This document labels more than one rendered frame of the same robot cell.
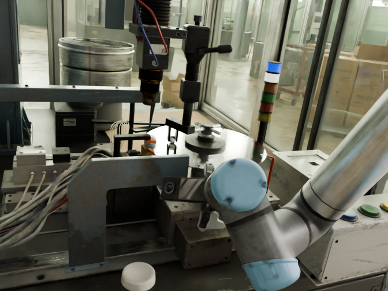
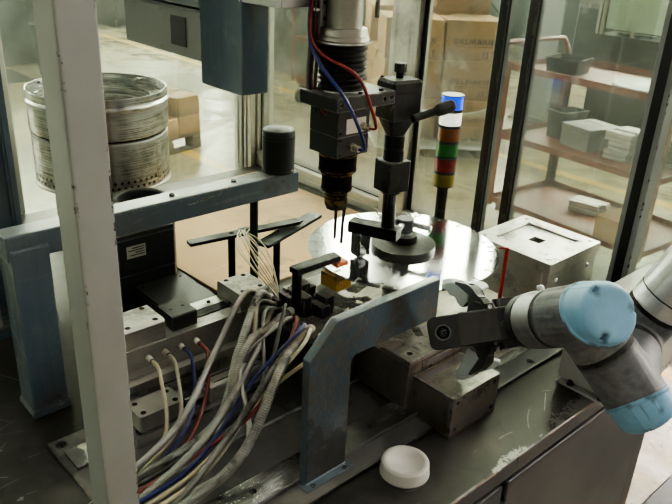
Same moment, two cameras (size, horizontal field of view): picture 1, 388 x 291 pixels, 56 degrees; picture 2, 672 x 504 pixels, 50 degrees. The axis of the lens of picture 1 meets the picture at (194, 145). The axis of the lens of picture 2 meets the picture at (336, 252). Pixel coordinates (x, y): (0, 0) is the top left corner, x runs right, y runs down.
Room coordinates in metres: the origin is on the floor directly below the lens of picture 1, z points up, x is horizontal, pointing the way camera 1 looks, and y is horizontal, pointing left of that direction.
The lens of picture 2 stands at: (-0.12, 0.46, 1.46)
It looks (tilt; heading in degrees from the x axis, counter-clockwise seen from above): 24 degrees down; 341
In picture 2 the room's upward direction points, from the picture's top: 3 degrees clockwise
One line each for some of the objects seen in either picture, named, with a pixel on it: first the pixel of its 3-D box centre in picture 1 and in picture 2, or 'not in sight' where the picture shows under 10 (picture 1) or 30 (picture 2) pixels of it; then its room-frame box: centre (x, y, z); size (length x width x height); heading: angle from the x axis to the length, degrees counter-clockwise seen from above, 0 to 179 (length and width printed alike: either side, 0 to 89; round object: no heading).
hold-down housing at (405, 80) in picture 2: (193, 60); (395, 130); (0.88, 0.03, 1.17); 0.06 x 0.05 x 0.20; 105
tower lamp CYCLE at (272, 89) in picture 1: (269, 86); (448, 133); (1.17, -0.22, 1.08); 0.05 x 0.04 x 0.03; 24
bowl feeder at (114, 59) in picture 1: (96, 85); (104, 163); (1.56, 0.45, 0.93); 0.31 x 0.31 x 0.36
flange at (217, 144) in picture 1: (205, 139); (403, 240); (0.93, -0.03, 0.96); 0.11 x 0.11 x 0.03
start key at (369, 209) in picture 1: (369, 212); not in sight; (0.75, -0.42, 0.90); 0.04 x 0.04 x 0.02
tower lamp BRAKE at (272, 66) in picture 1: (273, 66); (452, 101); (1.17, -0.22, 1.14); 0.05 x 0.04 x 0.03; 24
